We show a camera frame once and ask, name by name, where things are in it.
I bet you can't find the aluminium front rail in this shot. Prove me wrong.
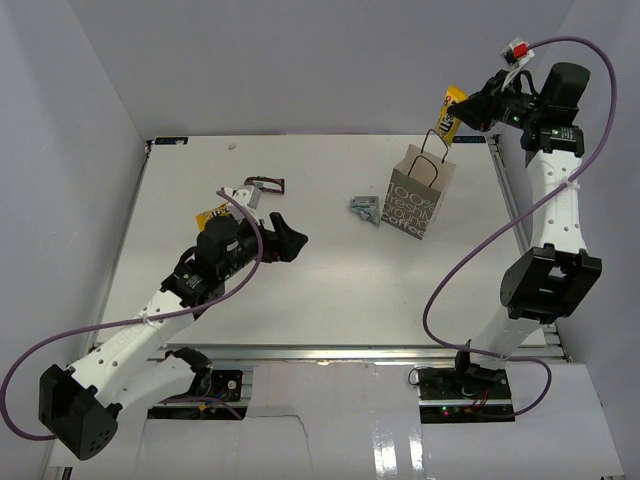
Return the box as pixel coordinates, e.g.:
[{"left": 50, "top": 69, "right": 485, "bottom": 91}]
[{"left": 87, "top": 343, "right": 566, "bottom": 369}]

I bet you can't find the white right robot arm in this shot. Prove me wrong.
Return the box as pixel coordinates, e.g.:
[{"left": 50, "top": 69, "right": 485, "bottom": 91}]
[{"left": 449, "top": 62, "right": 602, "bottom": 399}]

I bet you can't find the blue label right corner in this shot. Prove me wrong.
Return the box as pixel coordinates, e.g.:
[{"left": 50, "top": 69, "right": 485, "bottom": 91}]
[{"left": 453, "top": 135, "right": 486, "bottom": 144}]

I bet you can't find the grey blue snack packet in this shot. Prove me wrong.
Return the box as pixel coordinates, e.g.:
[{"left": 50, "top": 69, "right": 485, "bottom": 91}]
[{"left": 349, "top": 196, "right": 381, "bottom": 226}]

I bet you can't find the small yellow M&M packet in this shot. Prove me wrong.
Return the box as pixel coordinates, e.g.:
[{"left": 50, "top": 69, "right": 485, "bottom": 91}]
[{"left": 435, "top": 85, "right": 468, "bottom": 145}]

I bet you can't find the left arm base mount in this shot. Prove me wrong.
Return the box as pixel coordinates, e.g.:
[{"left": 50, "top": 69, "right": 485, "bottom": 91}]
[{"left": 147, "top": 370, "right": 246, "bottom": 420}]

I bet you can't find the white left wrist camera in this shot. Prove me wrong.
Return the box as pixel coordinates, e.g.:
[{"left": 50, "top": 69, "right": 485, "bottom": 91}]
[{"left": 222, "top": 185, "right": 261, "bottom": 223}]

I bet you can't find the large yellow M&M packet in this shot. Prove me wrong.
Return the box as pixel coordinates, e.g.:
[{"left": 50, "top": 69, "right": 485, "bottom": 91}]
[{"left": 196, "top": 203, "right": 232, "bottom": 232}]

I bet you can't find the blue label corner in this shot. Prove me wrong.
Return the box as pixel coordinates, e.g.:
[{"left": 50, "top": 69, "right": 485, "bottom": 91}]
[
  {"left": 153, "top": 137, "right": 189, "bottom": 146},
  {"left": 453, "top": 135, "right": 486, "bottom": 144}
]

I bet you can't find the blue label left corner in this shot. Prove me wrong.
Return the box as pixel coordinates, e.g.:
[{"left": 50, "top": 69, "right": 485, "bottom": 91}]
[{"left": 153, "top": 137, "right": 189, "bottom": 146}]

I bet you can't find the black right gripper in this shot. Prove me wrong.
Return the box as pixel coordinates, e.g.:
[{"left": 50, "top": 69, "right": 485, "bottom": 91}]
[{"left": 449, "top": 70, "right": 546, "bottom": 133}]

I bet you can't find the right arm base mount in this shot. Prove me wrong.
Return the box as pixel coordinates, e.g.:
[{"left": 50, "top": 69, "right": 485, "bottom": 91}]
[{"left": 407, "top": 366, "right": 515, "bottom": 425}]

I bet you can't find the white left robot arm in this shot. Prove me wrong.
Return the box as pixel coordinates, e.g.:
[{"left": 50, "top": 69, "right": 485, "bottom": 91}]
[{"left": 39, "top": 212, "right": 308, "bottom": 461}]

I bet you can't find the brown paper coffee bag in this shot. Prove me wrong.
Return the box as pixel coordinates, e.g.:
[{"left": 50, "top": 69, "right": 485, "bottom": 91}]
[{"left": 381, "top": 129, "right": 456, "bottom": 240}]

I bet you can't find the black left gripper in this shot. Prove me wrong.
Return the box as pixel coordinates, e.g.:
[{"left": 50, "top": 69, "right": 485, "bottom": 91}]
[{"left": 219, "top": 212, "right": 306, "bottom": 280}]

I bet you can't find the brown chocolate bar wrapper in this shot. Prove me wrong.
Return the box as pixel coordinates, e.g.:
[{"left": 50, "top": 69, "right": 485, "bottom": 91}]
[{"left": 244, "top": 176, "right": 285, "bottom": 195}]

